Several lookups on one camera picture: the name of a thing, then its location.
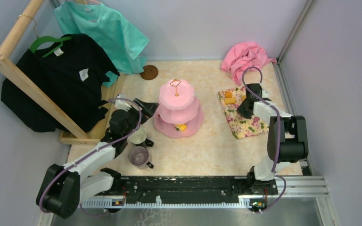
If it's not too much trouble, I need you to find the green clothes hanger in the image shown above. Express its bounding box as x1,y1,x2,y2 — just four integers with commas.
29,36,72,57

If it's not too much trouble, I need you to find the orange pastry piece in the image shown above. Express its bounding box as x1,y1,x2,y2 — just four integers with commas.
224,97,236,105

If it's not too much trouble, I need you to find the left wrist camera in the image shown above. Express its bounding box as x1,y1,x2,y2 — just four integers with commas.
115,93,132,112

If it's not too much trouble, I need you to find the pink three-tier cake stand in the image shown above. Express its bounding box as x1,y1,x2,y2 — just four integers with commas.
154,79,204,138

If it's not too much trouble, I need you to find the floral serving tray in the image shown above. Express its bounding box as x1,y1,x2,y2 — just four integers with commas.
217,87,269,139

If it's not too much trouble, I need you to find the yellow cake piece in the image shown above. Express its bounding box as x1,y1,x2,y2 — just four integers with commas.
174,124,187,131

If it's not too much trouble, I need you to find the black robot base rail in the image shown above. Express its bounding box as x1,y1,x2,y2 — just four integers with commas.
99,176,278,204

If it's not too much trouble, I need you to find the pink cloth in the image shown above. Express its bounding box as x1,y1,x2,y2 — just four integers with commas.
220,42,277,85

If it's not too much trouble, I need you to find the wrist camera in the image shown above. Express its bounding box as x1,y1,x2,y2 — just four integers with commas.
259,88,268,99
115,93,132,112

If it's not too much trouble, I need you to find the white mug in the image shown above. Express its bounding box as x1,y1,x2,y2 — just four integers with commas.
128,128,155,147

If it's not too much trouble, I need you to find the purple mug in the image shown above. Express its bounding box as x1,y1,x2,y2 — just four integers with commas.
128,146,155,170

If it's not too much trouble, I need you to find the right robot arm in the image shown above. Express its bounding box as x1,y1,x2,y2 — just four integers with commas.
237,83,309,194

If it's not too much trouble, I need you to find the brown round coaster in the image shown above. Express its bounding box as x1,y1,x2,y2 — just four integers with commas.
140,65,158,81

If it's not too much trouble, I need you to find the wooden clothes rack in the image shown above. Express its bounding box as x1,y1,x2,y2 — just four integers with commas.
0,0,114,145

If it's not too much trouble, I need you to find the black t-shirt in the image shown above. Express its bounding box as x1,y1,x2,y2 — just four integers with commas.
0,34,118,132

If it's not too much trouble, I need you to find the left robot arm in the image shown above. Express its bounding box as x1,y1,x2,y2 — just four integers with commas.
36,96,159,219

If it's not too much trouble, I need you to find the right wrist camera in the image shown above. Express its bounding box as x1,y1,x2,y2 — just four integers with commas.
259,88,268,99

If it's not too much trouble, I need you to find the teal t-shirt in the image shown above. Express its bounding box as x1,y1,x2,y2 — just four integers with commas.
54,1,149,74

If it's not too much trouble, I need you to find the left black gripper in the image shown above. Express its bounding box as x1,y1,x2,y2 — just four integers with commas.
123,98,159,138

